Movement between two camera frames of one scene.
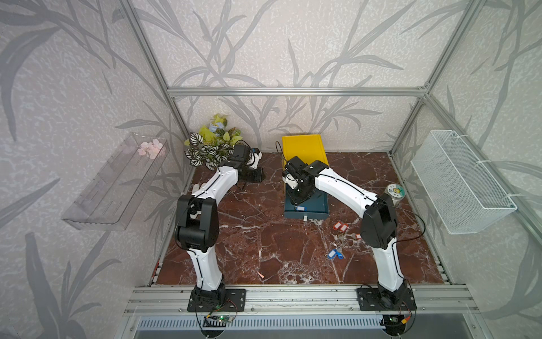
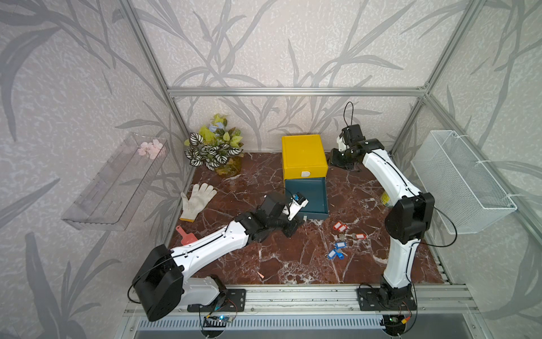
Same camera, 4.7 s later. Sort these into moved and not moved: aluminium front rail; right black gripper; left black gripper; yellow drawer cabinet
Moved: left black gripper; right black gripper
Not moved: aluminium front rail; yellow drawer cabinet
